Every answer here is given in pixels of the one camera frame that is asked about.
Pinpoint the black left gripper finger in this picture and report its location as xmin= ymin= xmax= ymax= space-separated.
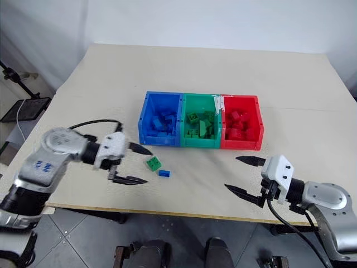
xmin=113 ymin=175 xmax=148 ymax=186
xmin=129 ymin=142 xmax=153 ymax=156

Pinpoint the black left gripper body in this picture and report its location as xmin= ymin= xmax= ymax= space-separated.
xmin=100 ymin=141 xmax=134 ymax=181

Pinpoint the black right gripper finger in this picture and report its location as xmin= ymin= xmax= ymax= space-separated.
xmin=224 ymin=183 xmax=263 ymax=207
xmin=235 ymin=156 xmax=267 ymax=168

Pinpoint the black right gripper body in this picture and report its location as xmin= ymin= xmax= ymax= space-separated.
xmin=258 ymin=178 xmax=281 ymax=209

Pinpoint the green square studded block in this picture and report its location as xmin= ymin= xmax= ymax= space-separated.
xmin=144 ymin=156 xmax=163 ymax=171

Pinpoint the blue plastic bin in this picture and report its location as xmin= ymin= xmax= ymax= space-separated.
xmin=138 ymin=90 xmax=185 ymax=147

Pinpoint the red plastic bin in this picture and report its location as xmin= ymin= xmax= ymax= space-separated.
xmin=219 ymin=94 xmax=264 ymax=151

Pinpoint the green plastic bin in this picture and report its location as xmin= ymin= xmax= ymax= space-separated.
xmin=180 ymin=93 xmax=224 ymax=149

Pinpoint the dark rounded shape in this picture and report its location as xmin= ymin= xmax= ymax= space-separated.
xmin=133 ymin=239 xmax=171 ymax=268
xmin=205 ymin=237 xmax=234 ymax=268

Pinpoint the white tape strip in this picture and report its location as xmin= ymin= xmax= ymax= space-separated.
xmin=213 ymin=94 xmax=225 ymax=114

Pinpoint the black tripod stand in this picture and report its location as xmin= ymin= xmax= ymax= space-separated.
xmin=0 ymin=60 xmax=41 ymax=100

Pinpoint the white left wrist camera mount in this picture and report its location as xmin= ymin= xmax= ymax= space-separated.
xmin=94 ymin=132 xmax=126 ymax=170

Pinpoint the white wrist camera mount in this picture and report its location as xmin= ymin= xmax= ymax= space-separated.
xmin=94 ymin=132 xmax=126 ymax=170
xmin=260 ymin=154 xmax=295 ymax=205

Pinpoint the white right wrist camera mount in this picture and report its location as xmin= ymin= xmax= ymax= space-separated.
xmin=260 ymin=154 xmax=295 ymax=205

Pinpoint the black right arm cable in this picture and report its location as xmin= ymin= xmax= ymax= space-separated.
xmin=266 ymin=197 xmax=333 ymax=268

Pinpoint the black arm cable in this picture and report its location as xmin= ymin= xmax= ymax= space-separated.
xmin=68 ymin=119 xmax=124 ymax=133
xmin=266 ymin=197 xmax=333 ymax=268

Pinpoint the black table frame bar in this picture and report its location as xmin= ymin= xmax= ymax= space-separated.
xmin=268 ymin=223 xmax=319 ymax=235
xmin=54 ymin=208 xmax=129 ymax=224

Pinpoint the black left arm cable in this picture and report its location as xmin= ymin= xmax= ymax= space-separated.
xmin=68 ymin=119 xmax=124 ymax=133

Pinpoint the black flat base plate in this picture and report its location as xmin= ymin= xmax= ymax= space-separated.
xmin=0 ymin=97 xmax=52 ymax=124

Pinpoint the white thin cable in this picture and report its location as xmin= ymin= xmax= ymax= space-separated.
xmin=16 ymin=98 xmax=29 ymax=141

